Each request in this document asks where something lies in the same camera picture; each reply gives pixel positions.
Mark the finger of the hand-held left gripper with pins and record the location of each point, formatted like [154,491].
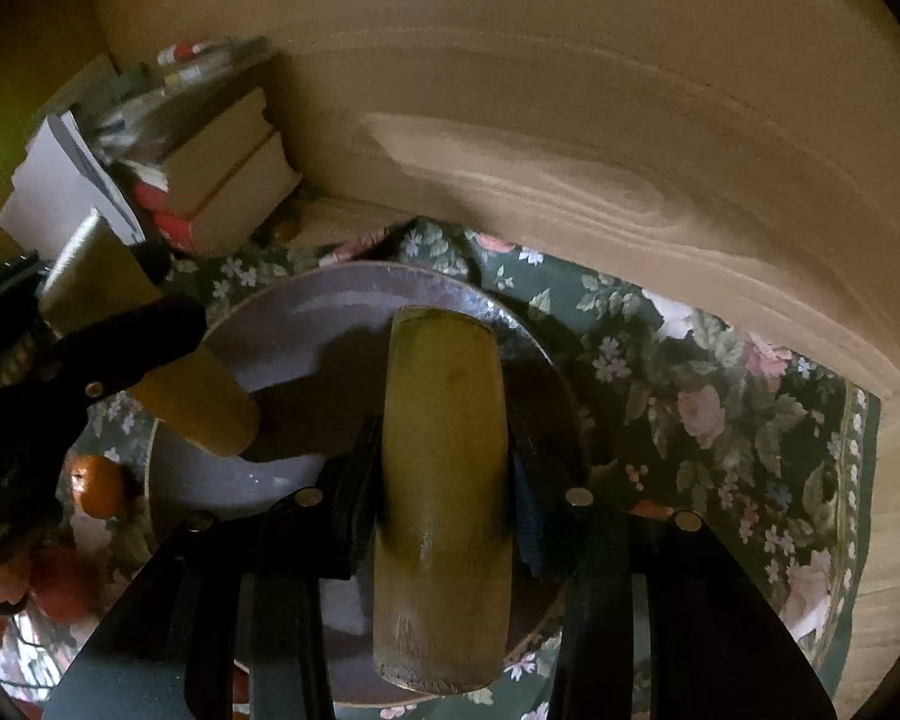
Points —
[131,349]
[152,259]

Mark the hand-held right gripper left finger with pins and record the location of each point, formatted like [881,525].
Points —
[351,514]

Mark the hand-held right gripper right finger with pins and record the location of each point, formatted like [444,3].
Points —
[529,529]

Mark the greenish yellow banana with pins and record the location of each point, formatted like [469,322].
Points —
[442,480]

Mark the round grey plate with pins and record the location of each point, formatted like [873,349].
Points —
[300,345]

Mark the white paper booklet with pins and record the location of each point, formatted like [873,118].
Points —
[60,187]

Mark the red round fruit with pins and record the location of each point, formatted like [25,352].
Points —
[64,583]

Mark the green floral tablecloth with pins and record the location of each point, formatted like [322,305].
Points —
[690,390]

